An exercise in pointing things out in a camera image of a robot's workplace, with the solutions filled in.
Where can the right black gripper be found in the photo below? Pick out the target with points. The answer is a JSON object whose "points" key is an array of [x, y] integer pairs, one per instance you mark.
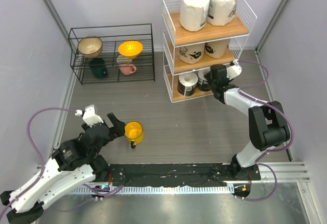
{"points": [[230, 81]]}

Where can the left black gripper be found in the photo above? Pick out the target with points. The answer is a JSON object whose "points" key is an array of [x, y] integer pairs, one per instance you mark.
{"points": [[117, 130]]}

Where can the white roll dark wrap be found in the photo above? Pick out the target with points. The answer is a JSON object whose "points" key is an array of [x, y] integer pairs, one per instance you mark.
{"points": [[187, 84], [202, 84]]}

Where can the brown paper towel roll front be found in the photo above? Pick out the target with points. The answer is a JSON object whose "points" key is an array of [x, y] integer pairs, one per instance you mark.
{"points": [[216, 49]]}

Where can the brown paper towel roll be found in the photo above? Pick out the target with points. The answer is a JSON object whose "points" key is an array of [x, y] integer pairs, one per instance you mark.
{"points": [[216, 49], [192, 54]]}

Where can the brown paper towel roll back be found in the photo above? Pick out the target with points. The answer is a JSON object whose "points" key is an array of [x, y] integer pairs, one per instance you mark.
{"points": [[192, 54]]}

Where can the white towel roll front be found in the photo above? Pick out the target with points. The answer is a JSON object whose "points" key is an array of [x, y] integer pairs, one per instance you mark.
{"points": [[221, 12]]}

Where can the white towel roll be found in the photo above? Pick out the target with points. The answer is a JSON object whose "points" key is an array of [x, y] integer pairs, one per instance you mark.
{"points": [[221, 12], [193, 14]]}

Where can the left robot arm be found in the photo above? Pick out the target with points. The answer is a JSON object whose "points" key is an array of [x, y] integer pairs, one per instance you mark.
{"points": [[76, 162]]}

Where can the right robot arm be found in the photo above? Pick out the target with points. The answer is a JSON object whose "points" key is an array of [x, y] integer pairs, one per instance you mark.
{"points": [[269, 129]]}

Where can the pink mug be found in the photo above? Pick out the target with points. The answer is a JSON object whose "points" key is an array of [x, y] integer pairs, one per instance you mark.
{"points": [[127, 69]]}

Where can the dark green mug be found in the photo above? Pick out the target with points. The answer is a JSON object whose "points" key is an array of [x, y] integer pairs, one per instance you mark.
{"points": [[98, 68]]}

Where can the yellow bowl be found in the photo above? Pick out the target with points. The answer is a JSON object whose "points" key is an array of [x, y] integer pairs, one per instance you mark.
{"points": [[130, 49]]}

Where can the beige ceramic bowl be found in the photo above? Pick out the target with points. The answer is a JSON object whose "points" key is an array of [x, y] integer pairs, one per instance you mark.
{"points": [[90, 47]]}

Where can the yellow mug black handle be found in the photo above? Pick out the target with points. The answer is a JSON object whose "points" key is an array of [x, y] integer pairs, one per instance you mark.
{"points": [[134, 133]]}

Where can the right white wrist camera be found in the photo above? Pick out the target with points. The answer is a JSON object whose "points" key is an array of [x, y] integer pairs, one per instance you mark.
{"points": [[234, 69]]}

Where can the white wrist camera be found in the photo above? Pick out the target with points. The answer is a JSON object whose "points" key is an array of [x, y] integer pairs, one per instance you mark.
{"points": [[89, 116], [234, 69]]}

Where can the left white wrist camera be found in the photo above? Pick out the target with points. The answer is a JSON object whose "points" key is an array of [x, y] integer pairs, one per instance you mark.
{"points": [[89, 116]]}

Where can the white wire wooden shelf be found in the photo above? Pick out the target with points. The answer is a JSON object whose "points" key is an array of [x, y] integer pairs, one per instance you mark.
{"points": [[175, 36]]}

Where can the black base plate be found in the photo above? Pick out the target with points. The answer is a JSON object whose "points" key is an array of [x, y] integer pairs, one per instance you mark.
{"points": [[179, 175]]}

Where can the black wire dish rack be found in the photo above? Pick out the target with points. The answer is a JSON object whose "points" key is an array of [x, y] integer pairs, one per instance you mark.
{"points": [[112, 37]]}

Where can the aluminium rail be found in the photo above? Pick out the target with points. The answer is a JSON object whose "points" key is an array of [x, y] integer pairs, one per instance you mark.
{"points": [[101, 176]]}

